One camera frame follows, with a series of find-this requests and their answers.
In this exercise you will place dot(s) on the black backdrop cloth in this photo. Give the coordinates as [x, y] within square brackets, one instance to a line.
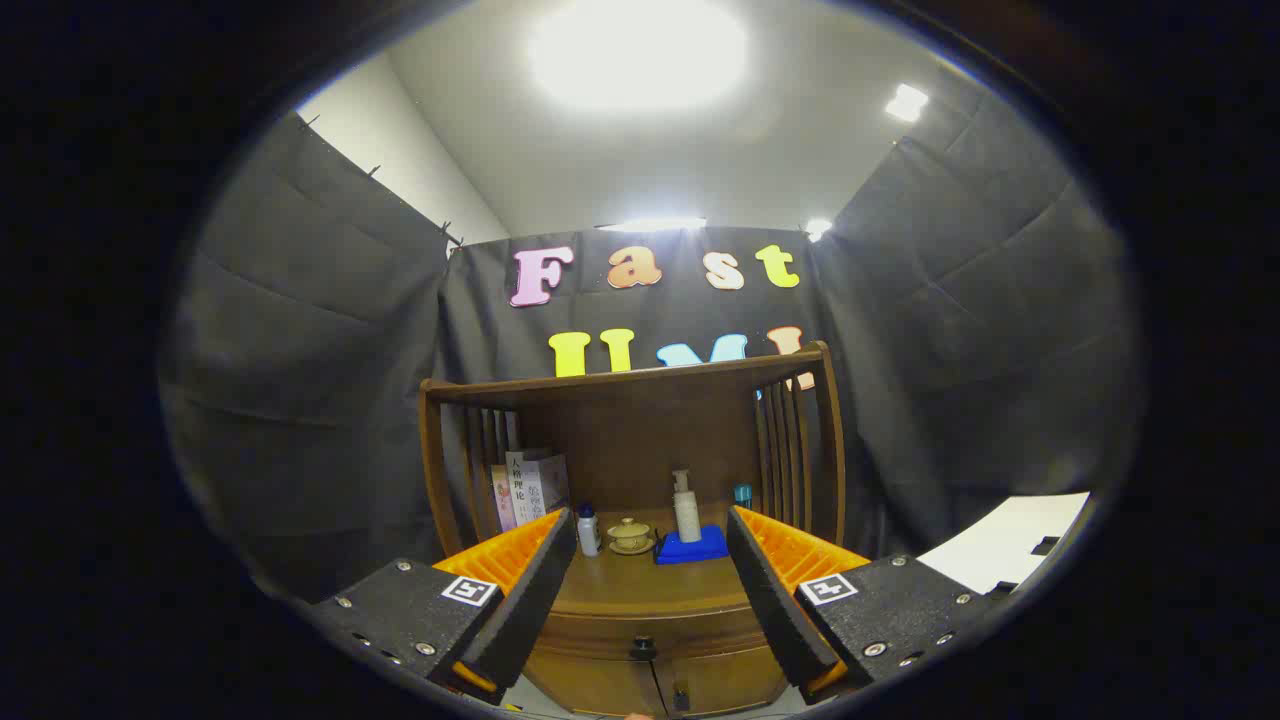
[300, 350]

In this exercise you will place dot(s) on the small ceiling light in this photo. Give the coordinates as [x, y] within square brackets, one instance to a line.
[906, 102]

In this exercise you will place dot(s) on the blue folded cloth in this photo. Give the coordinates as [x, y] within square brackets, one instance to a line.
[690, 550]

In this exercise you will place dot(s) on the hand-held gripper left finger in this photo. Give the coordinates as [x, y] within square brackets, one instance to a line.
[525, 600]

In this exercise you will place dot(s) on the wooden countertop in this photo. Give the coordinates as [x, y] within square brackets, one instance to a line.
[650, 588]

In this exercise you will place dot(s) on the large round ceiling light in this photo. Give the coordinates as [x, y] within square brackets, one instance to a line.
[640, 50]

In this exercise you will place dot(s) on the yellow lidded teacup with saucer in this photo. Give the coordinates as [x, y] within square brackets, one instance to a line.
[631, 535]

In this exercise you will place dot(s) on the white bottle with blue cap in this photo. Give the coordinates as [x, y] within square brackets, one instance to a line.
[589, 535]

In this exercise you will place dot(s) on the wooden cabinet door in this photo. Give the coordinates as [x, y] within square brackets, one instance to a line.
[600, 685]
[730, 680]

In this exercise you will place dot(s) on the white pump bottle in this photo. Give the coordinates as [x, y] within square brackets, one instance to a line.
[687, 515]

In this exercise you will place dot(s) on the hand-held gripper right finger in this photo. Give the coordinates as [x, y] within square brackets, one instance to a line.
[775, 600]

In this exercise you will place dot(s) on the wooden drawer with black knob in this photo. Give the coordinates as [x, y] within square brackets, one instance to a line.
[600, 635]

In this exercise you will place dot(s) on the wooden cabinet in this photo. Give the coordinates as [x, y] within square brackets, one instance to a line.
[640, 430]

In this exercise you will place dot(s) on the teal bottle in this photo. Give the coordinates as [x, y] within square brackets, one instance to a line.
[742, 494]

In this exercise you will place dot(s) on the purple book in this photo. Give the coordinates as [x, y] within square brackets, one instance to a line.
[502, 500]

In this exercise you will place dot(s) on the white filing cabinet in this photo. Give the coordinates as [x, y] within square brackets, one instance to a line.
[1000, 545]

